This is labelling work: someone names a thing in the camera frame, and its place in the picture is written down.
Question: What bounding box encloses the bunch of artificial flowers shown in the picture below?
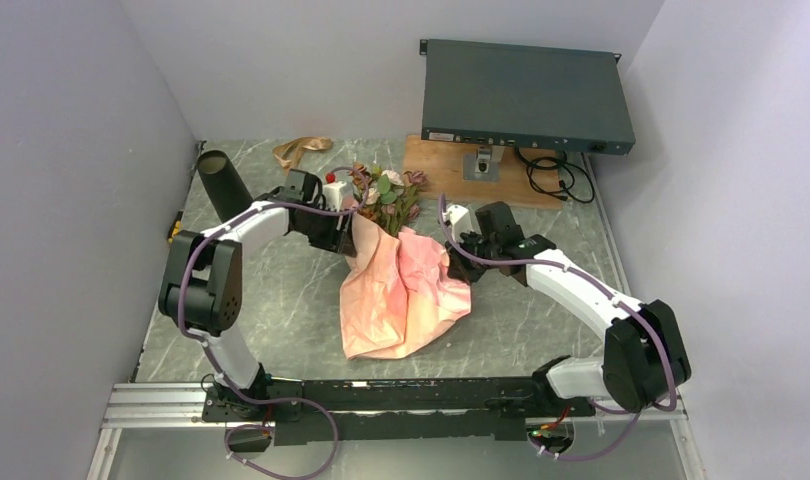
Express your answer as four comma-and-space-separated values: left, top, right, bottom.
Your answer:
349, 163, 429, 237

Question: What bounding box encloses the dark grey network switch box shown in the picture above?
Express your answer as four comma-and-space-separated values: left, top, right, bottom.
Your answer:
419, 39, 636, 155

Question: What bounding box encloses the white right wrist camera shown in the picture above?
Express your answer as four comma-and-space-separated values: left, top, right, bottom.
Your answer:
443, 204, 477, 240

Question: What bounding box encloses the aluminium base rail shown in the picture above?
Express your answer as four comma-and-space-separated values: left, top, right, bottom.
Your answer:
87, 382, 707, 479

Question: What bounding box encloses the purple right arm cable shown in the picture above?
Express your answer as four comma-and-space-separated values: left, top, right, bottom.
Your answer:
438, 193, 679, 464

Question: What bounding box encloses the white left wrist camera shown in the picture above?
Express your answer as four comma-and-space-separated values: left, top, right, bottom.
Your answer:
322, 172, 357, 214

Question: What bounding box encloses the metal stand bracket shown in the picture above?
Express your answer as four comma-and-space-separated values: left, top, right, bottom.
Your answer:
462, 146, 505, 182

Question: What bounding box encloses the black cylindrical vase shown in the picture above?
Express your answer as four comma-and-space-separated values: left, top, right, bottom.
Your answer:
195, 150, 253, 222

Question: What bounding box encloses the brown ribbon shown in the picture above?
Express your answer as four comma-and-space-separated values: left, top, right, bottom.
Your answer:
272, 136, 333, 170

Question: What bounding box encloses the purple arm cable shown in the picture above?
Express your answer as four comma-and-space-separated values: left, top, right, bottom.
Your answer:
178, 165, 371, 480
438, 193, 679, 464

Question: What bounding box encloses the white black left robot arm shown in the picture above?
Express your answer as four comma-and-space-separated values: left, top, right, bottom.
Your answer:
157, 170, 365, 420

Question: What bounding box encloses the black mounting base plate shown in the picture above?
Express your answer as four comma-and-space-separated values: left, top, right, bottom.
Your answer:
202, 376, 594, 446

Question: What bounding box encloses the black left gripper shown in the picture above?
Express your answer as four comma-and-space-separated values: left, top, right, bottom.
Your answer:
296, 204, 357, 258

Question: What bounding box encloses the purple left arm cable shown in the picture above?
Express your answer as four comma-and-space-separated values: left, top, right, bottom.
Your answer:
178, 165, 371, 480

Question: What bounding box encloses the wooden board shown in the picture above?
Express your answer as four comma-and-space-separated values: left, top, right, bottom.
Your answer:
403, 135, 563, 210

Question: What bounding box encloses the black coiled cable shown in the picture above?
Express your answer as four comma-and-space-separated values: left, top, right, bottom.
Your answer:
514, 147, 596, 204

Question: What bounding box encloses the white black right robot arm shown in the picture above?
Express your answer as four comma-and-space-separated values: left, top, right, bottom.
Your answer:
438, 198, 692, 415

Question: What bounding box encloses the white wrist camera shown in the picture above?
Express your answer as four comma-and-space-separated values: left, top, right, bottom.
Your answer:
443, 204, 477, 240
322, 172, 357, 214

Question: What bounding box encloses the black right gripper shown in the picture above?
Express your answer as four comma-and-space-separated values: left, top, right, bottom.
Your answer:
445, 227, 500, 286

